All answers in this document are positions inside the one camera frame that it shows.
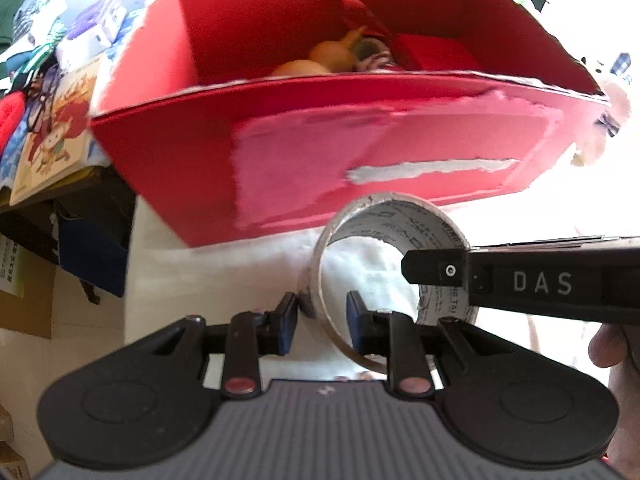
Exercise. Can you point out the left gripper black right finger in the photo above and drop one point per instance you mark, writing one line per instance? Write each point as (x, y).
(392, 333)

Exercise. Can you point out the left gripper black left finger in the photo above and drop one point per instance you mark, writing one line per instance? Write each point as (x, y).
(268, 332)

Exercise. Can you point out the person's right hand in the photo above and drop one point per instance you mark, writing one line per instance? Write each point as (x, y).
(617, 348)

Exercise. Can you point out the white bunny plush toy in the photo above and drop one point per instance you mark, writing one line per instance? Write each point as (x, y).
(591, 144)

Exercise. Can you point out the red cardboard box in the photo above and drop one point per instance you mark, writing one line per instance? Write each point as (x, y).
(450, 100)

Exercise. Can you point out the illustrated children's book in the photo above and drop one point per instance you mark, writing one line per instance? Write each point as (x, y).
(58, 134)

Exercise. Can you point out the orange gourd toy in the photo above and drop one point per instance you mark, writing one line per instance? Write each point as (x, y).
(326, 58)

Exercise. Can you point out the purple and white box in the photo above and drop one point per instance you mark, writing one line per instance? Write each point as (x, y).
(100, 21)

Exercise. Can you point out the green striped clothing pile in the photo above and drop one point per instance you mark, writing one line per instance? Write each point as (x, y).
(30, 32)

